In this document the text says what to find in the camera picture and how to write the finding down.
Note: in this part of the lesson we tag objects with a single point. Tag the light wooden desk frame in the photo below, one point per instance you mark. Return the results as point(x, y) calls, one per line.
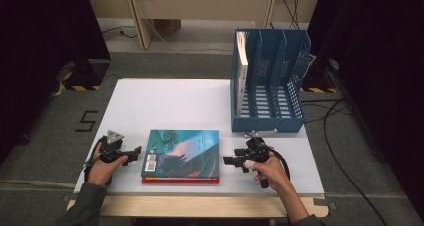
point(140, 19)

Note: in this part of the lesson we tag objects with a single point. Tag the teal book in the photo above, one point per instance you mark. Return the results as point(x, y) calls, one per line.
point(181, 152)

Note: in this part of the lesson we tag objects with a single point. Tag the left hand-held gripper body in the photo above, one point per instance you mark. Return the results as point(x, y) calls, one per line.
point(113, 149)

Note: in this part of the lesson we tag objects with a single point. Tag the person's left hand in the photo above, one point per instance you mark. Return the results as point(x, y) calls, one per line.
point(100, 172)

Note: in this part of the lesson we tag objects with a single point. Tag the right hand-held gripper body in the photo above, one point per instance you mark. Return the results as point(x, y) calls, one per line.
point(258, 151)

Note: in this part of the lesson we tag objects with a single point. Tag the white book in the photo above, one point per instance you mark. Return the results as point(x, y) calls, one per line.
point(242, 82)

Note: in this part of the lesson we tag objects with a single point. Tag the brown box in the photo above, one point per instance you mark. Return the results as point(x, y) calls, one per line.
point(168, 26)

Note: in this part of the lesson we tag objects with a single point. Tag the blue file rack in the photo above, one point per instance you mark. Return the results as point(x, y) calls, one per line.
point(276, 122)

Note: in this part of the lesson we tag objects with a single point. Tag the red book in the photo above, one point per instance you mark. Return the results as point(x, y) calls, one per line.
point(180, 181)

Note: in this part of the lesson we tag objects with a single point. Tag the black curtain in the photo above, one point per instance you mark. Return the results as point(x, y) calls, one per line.
point(40, 52)
point(383, 52)

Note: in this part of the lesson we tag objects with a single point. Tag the person's right hand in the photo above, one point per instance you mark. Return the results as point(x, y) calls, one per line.
point(271, 172)

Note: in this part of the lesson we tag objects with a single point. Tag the black stand base striped tape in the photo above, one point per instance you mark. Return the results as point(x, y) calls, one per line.
point(86, 76)
point(316, 82)

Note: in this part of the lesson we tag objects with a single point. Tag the grey metal table bracket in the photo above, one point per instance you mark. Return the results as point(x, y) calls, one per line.
point(66, 198)
point(325, 204)

